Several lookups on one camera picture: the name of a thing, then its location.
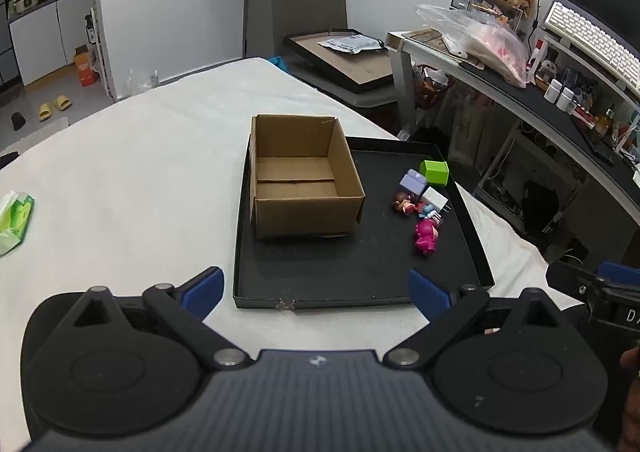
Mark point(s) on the purple block toy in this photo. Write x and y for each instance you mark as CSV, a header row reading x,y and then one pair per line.
x,y
412,183

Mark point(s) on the black phone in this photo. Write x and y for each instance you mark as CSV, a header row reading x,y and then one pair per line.
x,y
599,147

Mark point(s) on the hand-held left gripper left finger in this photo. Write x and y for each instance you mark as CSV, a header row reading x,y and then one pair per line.
x,y
202,291

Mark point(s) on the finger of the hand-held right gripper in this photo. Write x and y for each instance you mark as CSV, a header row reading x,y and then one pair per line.
x,y
620,272
570,279

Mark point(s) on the clear plastic bag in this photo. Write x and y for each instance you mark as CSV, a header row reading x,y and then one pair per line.
x,y
480,42

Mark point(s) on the pink toy figure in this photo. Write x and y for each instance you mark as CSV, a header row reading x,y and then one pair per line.
x,y
426,236

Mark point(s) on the blue plastic item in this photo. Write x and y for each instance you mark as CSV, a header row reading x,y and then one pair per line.
x,y
278,63

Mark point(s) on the brown cardboard box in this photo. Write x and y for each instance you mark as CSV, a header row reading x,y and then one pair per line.
x,y
300,182

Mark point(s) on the brown-haired doll figure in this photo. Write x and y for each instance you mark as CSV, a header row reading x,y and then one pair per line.
x,y
404,204

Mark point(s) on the white narrow rack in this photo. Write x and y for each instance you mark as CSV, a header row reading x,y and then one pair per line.
x,y
100,52

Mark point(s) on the white cabinet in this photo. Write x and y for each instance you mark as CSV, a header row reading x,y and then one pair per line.
x,y
50,39

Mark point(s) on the black shoe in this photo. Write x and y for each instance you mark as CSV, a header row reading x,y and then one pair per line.
x,y
18,121

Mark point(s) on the small blue toy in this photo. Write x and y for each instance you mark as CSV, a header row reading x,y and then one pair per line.
x,y
428,215

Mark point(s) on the white bottle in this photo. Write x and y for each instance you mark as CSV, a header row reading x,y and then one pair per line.
x,y
552,89
566,99

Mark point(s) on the black shallow tray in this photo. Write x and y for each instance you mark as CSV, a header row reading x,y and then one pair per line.
x,y
350,267

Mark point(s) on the white keyboard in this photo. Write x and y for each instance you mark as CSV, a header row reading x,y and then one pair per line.
x,y
590,37

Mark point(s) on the red mesh basket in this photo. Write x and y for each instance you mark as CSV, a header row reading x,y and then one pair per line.
x,y
431,84

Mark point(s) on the white charger plug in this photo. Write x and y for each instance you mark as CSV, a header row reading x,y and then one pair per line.
x,y
434,198

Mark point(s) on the black shallow box lid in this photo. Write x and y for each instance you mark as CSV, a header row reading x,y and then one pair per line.
x,y
350,67

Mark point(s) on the green tissue pack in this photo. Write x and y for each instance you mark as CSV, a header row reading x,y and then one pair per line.
x,y
15,219

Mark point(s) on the crumpled clear plastic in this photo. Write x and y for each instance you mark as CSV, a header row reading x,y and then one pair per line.
x,y
142,82

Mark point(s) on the yellow slipper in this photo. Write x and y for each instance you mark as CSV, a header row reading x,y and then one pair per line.
x,y
45,111
63,102

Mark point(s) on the green cube toy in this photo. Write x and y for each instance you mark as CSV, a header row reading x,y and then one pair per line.
x,y
434,172

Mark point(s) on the person's right hand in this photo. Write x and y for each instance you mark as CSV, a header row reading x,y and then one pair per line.
x,y
631,357

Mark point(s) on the orange cardboard box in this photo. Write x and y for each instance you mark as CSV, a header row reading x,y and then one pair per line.
x,y
86,69

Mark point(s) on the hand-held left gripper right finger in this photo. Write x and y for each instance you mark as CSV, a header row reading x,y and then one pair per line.
x,y
427,293

